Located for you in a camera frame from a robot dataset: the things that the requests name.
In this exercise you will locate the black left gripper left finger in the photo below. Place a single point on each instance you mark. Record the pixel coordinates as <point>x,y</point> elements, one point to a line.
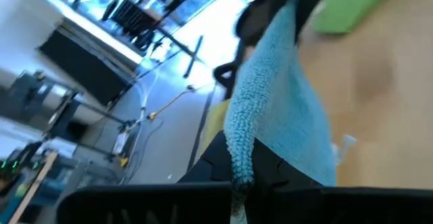
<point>152,203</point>

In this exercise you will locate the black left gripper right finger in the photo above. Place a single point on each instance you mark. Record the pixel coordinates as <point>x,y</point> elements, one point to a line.
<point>338,207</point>

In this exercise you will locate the yellow translucent plastic bin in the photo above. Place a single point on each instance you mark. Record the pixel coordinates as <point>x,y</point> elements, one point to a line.
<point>216,126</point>

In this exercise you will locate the large teal microfiber towel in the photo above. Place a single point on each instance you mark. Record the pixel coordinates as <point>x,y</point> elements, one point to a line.
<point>280,99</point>

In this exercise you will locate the green microfiber towel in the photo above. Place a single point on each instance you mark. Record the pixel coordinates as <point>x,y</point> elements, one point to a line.
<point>352,7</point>

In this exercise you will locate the white power adapter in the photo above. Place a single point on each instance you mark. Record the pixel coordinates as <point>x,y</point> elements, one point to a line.
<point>121,142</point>

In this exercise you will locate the black desk leg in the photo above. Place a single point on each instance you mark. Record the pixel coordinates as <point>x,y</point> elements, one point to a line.
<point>194,56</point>

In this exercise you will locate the wooden plank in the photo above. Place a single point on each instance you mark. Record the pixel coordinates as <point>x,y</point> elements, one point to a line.
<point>34,186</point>

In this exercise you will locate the black office chair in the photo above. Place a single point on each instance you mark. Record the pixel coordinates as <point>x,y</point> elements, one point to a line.
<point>135,21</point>

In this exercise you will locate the black device with green lights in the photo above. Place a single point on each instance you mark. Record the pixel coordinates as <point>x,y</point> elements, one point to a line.
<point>13,164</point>

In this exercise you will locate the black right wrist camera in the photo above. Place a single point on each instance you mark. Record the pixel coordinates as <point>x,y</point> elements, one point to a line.
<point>252,24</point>

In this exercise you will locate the black aluminium table frame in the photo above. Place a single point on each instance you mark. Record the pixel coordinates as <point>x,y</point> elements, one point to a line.
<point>199,129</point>

